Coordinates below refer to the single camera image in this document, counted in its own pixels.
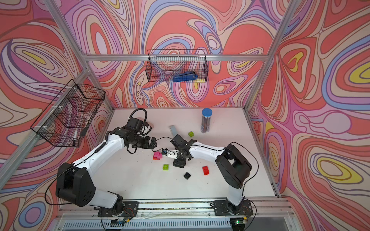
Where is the pink lego brick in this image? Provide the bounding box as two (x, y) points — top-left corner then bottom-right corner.
(153, 152), (163, 160)

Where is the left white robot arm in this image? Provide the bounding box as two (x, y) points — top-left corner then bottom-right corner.
(55, 127), (157, 217)

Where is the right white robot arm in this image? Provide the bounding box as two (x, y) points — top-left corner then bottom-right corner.
(171, 135), (252, 216)

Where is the black lego brick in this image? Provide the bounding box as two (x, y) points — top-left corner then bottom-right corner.
(184, 172), (191, 180)

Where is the red lego brick right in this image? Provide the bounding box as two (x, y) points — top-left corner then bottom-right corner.
(202, 166), (210, 176)

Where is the pink glasses case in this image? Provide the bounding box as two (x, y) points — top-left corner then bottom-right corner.
(144, 120), (153, 133)

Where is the blue and cream stapler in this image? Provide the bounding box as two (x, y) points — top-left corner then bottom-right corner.
(169, 125), (178, 137)

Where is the blue lid pencil tube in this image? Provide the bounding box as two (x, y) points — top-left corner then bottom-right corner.
(201, 108), (213, 133)

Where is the marker pen in basket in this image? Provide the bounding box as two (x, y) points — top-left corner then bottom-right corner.
(72, 130), (78, 147)

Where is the yellow item in basket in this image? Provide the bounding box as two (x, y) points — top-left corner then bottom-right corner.
(194, 79), (206, 83)

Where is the blue stapler in basket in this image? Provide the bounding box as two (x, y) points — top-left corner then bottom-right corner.
(173, 71), (198, 82)

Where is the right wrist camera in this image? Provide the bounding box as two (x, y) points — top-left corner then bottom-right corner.
(161, 148), (177, 159)

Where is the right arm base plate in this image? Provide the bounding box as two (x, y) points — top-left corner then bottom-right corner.
(210, 199), (253, 217)

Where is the left wire basket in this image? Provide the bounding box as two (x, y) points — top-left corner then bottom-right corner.
(30, 80), (106, 148)

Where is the wire basket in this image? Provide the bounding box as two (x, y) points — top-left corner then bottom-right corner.
(145, 49), (209, 83)
(30, 80), (106, 148)

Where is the back wire basket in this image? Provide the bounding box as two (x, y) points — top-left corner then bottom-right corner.
(145, 49), (209, 83)

